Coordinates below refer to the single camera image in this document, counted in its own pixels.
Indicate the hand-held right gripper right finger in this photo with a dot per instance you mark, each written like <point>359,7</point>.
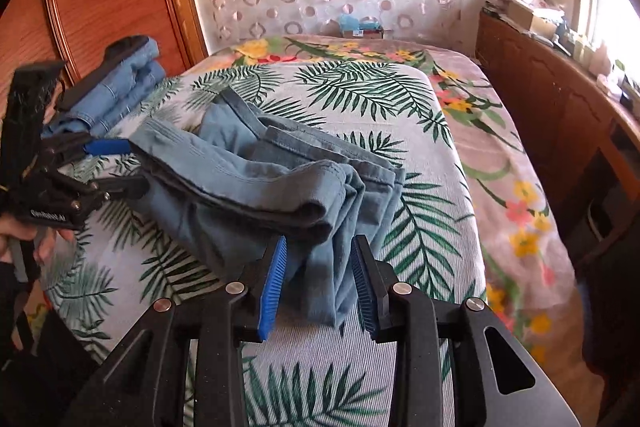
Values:
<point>362,289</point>

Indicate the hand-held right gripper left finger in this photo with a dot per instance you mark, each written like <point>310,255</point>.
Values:
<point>272,294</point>

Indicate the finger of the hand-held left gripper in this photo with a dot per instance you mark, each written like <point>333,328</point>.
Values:
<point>107,147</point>
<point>125,187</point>

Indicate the light blue denim pants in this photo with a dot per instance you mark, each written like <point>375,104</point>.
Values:
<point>225,187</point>

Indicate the person's left hand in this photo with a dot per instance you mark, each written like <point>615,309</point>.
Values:
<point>50,246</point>

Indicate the folded blue jeans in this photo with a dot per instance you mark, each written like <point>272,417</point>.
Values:
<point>125,82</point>

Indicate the floral blanket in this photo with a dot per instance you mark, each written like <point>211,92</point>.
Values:
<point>500,157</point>

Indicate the leaf print bed sheet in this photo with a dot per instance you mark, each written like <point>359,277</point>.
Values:
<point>375,92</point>

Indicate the small cardboard box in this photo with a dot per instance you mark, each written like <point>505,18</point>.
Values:
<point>367,33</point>

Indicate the blue cloth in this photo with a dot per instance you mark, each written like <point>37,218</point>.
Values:
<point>355,22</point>

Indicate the wooden sideboard cabinet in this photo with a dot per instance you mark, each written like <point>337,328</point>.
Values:
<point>540,82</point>

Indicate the large cardboard box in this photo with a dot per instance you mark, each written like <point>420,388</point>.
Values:
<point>525,14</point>

